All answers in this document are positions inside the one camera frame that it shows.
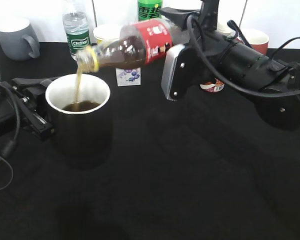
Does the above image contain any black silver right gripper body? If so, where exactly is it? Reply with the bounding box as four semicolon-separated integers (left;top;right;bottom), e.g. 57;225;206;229
161;43;217;101

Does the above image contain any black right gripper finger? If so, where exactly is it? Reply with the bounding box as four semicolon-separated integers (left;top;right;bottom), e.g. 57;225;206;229
159;7;200;31

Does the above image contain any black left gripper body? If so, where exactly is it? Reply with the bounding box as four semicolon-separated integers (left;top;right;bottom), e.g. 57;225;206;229
0;77;56;141

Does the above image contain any red label tea bottle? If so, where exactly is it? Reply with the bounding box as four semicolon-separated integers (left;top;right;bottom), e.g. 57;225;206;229
76;18;190;73

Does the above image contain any black mug white interior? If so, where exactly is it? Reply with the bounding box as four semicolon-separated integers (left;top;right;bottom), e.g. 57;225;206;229
45;74;113;160

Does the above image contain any white paper cup behind arm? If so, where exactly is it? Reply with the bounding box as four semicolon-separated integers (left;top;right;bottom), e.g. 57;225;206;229
216;21;236;37

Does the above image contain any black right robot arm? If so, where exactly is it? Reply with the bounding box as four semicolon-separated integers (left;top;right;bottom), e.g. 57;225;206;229
160;0;300;131

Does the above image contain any green sprite bottle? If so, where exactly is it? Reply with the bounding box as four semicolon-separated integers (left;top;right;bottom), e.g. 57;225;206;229
137;0;163;21

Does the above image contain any yellow paper cup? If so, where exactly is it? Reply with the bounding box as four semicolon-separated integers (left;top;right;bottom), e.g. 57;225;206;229
93;24;122;44

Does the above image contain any red paper cup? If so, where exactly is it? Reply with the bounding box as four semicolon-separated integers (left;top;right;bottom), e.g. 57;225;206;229
241;28;270;55

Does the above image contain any red white small can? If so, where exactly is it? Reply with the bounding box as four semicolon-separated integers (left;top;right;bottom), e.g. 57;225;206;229
199;78;225;93

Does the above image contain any white blueberry milk carton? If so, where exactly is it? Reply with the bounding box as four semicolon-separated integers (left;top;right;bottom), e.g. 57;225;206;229
115;67;141;87

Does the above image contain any grey ceramic mug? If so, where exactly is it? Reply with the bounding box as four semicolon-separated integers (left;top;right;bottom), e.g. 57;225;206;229
0;17;41;61

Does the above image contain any clear water bottle green label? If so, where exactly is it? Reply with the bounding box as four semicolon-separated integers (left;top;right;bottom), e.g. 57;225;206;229
62;0;91;60

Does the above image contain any black table mat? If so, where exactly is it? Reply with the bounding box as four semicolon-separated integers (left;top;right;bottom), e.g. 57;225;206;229
0;41;300;240

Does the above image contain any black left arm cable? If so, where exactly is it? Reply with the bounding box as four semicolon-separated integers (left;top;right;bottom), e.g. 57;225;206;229
0;83;21;191

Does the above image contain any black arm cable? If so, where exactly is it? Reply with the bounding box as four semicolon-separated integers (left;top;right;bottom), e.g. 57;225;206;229
0;83;21;191
186;13;300;117

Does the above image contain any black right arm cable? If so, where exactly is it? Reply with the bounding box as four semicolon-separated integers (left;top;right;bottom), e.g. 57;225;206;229
186;13;300;117

